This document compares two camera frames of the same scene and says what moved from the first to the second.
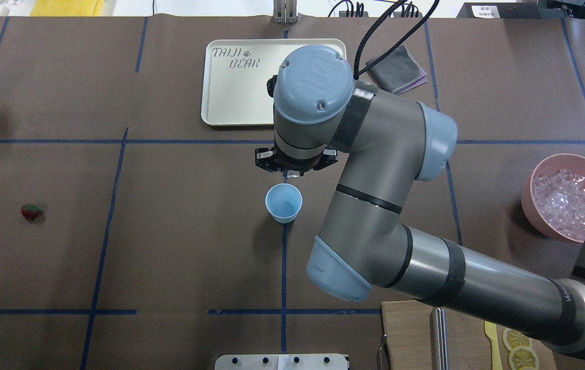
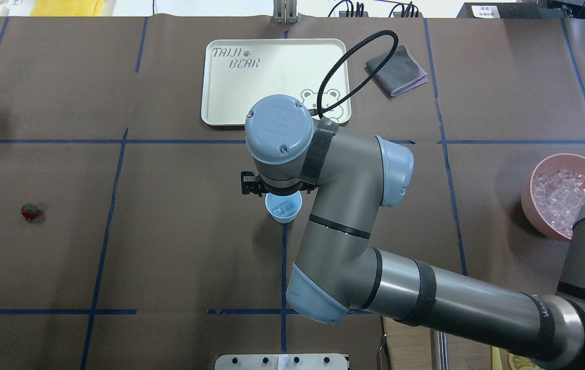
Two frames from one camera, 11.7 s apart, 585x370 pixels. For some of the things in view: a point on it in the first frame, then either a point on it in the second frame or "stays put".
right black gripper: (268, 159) to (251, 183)
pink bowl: (563, 191) stays put
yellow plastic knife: (490, 331) stays put
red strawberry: (29, 211) stays put
